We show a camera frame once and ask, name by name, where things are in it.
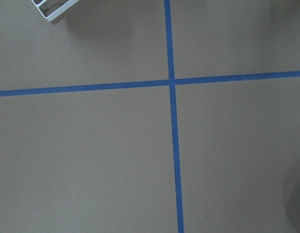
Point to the long blue tape strip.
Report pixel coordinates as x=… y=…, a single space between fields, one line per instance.
x=154 y=83

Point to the crossing blue tape strip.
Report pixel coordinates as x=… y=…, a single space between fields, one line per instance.
x=174 y=122

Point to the white wire basket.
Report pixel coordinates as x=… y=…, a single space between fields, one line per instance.
x=51 y=9

